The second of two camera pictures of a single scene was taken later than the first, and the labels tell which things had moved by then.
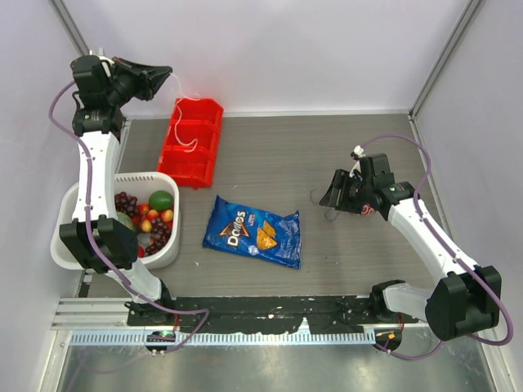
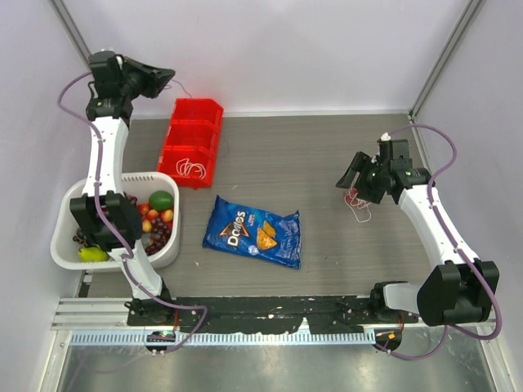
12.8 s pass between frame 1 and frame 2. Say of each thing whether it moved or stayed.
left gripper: stayed
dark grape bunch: stayed
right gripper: moved
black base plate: stayed
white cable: moved
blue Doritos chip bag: stayed
